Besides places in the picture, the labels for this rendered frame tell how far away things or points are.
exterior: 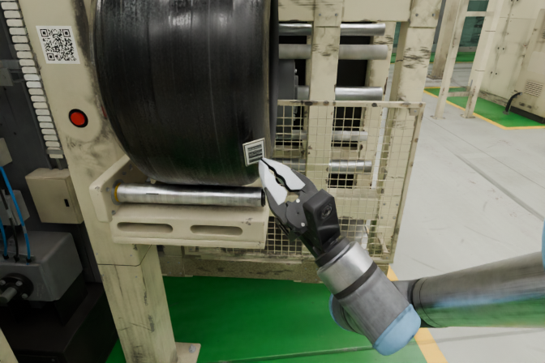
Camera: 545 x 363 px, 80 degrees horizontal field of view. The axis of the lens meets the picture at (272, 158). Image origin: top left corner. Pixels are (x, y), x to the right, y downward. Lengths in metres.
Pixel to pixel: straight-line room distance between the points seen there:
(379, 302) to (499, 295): 0.16
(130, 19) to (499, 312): 0.65
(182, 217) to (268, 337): 0.95
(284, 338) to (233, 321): 0.24
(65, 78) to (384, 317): 0.78
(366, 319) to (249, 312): 1.14
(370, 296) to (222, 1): 0.50
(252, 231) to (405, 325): 0.35
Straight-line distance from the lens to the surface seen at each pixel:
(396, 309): 0.59
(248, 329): 1.63
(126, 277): 1.10
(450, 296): 0.62
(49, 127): 0.94
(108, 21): 0.59
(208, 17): 0.53
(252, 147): 0.58
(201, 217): 0.76
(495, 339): 1.86
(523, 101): 5.28
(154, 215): 0.80
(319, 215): 0.50
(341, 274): 0.56
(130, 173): 0.90
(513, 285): 0.51
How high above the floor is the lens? 1.30
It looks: 25 degrees down
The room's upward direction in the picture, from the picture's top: straight up
